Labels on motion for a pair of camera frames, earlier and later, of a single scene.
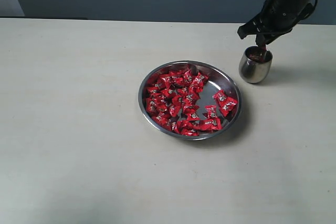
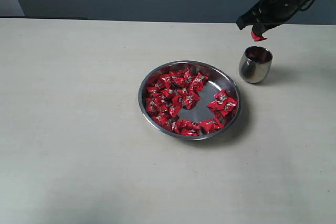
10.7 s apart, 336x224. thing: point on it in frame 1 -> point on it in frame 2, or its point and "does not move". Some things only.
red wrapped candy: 197,84 does not move
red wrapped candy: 169,93 does not move
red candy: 210,110 -> 217,105
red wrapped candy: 210,125 does not move
